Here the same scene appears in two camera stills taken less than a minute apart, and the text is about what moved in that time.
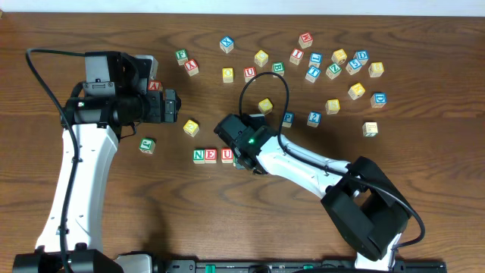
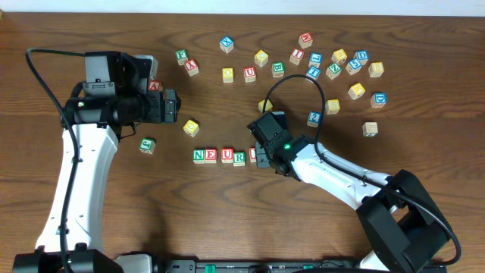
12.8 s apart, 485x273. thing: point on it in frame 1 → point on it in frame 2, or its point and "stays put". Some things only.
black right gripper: [226, 129] → [261, 150]
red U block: [226, 155] stays put
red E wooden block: [211, 155] stays put
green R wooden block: [235, 162] stays put
